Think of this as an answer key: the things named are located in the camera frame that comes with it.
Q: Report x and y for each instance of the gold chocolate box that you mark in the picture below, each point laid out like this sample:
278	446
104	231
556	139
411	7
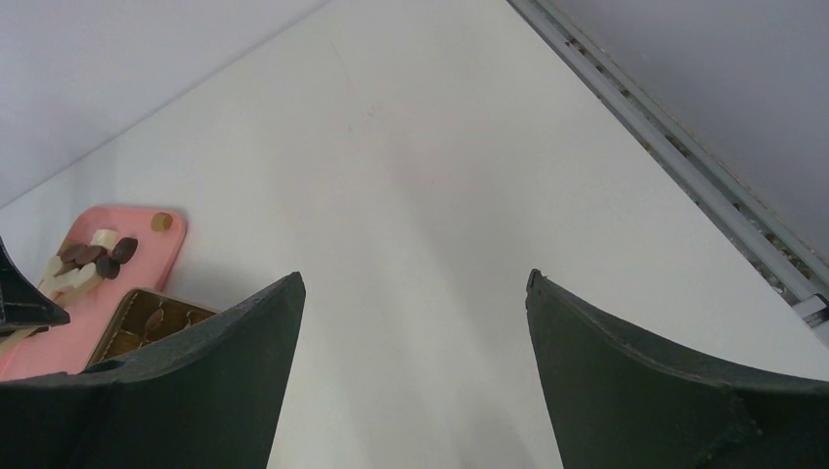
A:
143	317

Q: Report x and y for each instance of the caramel chocolate on tray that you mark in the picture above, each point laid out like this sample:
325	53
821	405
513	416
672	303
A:
161	222

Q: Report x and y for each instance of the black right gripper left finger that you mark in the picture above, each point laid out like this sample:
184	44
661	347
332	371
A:
208	396

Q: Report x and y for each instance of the pink plastic tray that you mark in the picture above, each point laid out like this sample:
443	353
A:
68	348

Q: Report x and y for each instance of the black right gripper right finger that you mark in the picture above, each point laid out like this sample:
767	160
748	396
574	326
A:
620	396

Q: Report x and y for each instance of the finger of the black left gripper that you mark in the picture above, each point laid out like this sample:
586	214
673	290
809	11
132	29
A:
23	306

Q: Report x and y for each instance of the aluminium frame rail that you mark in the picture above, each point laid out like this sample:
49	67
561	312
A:
791	268

